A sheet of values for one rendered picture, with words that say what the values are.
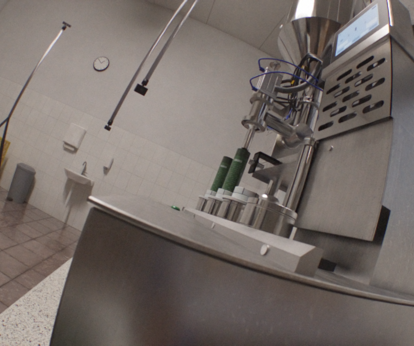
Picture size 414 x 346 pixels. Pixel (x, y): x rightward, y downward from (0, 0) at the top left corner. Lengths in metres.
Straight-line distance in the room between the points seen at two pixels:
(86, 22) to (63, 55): 0.86
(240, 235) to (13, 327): 0.37
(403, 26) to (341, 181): 0.27
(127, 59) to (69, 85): 1.14
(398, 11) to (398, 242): 0.35
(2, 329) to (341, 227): 0.47
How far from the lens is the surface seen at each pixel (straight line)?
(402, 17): 0.47
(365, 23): 0.48
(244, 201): 0.38
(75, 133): 4.20
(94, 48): 4.97
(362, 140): 0.32
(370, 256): 0.28
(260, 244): 0.16
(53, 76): 4.93
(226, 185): 0.51
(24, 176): 4.18
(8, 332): 0.43
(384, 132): 0.30
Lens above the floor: 1.03
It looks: 9 degrees up
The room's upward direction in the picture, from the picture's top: 22 degrees clockwise
